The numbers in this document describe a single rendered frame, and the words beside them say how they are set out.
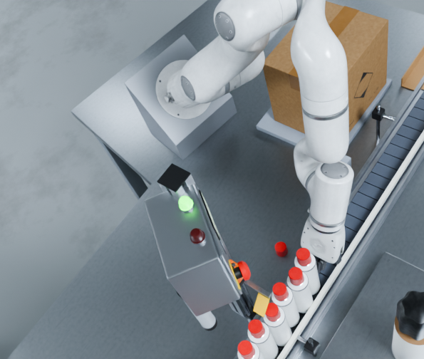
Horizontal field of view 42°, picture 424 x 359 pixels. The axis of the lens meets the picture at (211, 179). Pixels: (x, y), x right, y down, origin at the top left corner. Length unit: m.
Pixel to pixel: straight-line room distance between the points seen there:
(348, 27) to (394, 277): 0.72
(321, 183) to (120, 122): 1.01
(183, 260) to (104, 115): 1.25
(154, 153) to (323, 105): 0.96
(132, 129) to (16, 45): 2.21
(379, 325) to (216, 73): 0.74
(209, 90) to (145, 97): 0.44
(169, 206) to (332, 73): 0.38
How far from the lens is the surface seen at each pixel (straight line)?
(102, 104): 2.16
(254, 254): 1.64
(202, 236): 0.93
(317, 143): 1.14
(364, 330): 1.48
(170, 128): 1.80
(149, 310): 1.65
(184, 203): 0.96
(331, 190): 1.24
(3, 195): 3.30
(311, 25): 1.04
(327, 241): 1.36
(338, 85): 1.05
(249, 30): 1.07
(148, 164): 1.90
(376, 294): 1.51
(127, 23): 3.82
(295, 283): 1.33
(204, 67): 1.37
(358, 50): 1.65
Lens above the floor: 2.29
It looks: 54 degrees down
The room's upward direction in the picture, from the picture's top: 23 degrees counter-clockwise
